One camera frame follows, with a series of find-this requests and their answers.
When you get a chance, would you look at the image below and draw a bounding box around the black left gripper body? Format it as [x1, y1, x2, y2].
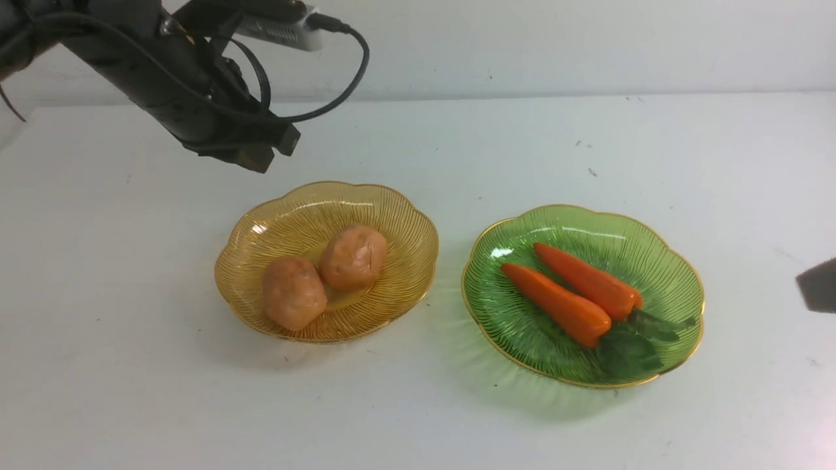
[180, 62, 301, 174]

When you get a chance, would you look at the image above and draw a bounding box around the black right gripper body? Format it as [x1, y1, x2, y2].
[796, 258, 836, 313]

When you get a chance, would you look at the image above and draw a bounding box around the potato nearer the amber plate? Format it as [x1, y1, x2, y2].
[319, 225, 388, 292]

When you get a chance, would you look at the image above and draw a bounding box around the potato farther from amber plate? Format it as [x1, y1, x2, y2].
[262, 257, 328, 332]

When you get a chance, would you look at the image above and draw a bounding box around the orange carrot with green leaves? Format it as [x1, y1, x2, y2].
[501, 264, 662, 378]

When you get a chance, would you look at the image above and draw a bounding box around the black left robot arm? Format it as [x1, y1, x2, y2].
[2, 1, 302, 173]

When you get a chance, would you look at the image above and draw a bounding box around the amber ribbed plastic plate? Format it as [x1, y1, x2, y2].
[215, 181, 439, 344]

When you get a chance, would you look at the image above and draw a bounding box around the green ribbed plastic plate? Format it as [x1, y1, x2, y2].
[462, 204, 705, 389]

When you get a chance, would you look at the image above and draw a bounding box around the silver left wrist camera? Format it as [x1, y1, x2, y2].
[173, 0, 325, 53]

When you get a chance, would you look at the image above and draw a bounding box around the black left camera cable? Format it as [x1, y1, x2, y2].
[222, 13, 371, 125]

